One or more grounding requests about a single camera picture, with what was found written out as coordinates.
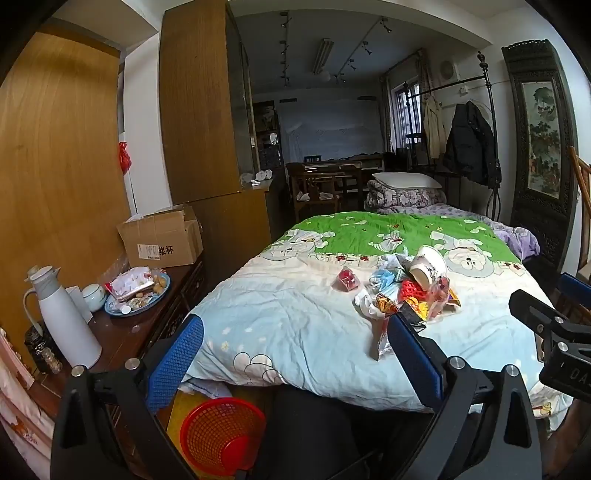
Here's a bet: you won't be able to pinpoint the dark wooden chair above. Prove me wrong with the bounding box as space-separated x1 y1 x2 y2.
286 161 342 222

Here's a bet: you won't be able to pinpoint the carved dark wooden dresser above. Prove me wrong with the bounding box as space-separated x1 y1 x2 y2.
28 258 206 462

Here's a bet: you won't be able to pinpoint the clear plastic wrapper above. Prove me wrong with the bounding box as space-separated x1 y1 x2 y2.
376 314 402 360

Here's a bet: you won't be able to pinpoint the wooden rail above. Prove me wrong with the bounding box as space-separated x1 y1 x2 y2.
570 145 591 278

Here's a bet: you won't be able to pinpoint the dark framed painted panel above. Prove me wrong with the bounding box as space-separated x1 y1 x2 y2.
501 39 580 278

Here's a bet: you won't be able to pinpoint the dark glass jar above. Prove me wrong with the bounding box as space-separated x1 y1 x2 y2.
24 325 58 372

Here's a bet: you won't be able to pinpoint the pale green lidded cup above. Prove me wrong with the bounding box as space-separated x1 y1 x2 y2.
81 283 106 312

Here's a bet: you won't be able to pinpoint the black metal bed frame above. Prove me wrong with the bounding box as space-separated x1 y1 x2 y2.
404 51 504 222

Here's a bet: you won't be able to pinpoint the floral window curtain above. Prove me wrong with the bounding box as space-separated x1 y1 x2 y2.
379 48 432 153

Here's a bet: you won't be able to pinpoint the pink plastic bag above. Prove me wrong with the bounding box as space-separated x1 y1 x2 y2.
427 276 452 319

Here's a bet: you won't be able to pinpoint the clear packet with red pieces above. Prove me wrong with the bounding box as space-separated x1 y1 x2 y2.
333 267 361 294

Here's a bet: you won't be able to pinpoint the dark shelf with items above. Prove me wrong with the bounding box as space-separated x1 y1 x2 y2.
253 99 283 171

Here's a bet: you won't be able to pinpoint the red plastic mesh basket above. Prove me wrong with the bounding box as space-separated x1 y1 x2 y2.
179 398 267 476

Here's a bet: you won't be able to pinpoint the yellow snack wrapper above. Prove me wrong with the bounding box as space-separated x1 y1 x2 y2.
373 293 402 315

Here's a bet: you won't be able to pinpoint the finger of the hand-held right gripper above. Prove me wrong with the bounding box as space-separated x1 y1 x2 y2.
508 289 591 365
556 272 591 319

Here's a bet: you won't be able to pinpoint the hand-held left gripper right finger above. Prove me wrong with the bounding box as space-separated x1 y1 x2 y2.
387 314 543 480

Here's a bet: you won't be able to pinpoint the brown cardboard box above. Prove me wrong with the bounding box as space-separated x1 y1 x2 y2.
116 204 205 269

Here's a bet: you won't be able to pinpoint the cartoon printed quilt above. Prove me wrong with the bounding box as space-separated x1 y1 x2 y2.
178 211 573 418

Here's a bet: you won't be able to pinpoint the beige coat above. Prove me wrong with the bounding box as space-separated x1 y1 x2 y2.
422 95 448 160

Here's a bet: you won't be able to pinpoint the pink printed curtain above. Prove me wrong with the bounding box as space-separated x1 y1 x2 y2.
0 325 58 480

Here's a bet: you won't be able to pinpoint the blue plate of snacks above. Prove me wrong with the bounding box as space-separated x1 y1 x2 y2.
104 272 172 317

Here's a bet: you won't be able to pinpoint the white thermos jug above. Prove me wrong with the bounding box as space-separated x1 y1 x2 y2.
23 265 103 370

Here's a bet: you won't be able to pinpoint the white wall cloth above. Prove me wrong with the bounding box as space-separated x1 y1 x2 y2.
277 98 386 160

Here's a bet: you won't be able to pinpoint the small white box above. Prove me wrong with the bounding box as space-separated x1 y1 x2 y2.
65 285 93 324

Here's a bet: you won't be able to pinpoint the fluorescent ceiling lamp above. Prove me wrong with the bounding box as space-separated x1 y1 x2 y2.
310 38 335 75

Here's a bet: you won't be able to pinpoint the dark wooden desk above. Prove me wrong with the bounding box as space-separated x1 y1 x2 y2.
286 154 386 217

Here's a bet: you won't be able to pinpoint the black jacket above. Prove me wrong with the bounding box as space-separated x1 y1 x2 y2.
443 100 502 188

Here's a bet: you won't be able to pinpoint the ceiling track light rail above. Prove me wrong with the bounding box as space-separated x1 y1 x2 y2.
333 16 393 84
277 11 294 88

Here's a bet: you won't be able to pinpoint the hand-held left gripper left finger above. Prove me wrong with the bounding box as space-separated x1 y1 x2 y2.
50 314 205 480

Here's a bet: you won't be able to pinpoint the wooden door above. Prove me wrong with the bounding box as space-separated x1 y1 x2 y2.
0 28 134 370

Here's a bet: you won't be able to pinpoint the window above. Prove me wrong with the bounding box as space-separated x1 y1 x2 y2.
390 78 423 153

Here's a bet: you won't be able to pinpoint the tall wooden cabinet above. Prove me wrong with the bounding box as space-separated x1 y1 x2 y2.
158 0 278 268

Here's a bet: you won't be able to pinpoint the pink and white snack bag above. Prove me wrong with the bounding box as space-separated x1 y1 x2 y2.
105 267 155 298

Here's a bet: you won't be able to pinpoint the white tissue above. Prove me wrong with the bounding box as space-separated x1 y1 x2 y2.
355 288 393 320

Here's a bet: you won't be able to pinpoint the folded floral quilt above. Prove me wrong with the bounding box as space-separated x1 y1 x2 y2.
365 180 448 213

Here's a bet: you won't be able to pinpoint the white pillow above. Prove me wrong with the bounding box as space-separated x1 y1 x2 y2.
372 172 443 190

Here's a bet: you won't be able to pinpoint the small clear glass jar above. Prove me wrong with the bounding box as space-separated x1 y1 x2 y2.
39 347 63 374

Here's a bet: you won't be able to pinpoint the white paper cup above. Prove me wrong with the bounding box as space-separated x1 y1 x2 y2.
409 246 448 291

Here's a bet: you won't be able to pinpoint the blue face mask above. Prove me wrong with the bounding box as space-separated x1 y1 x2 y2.
369 269 402 291

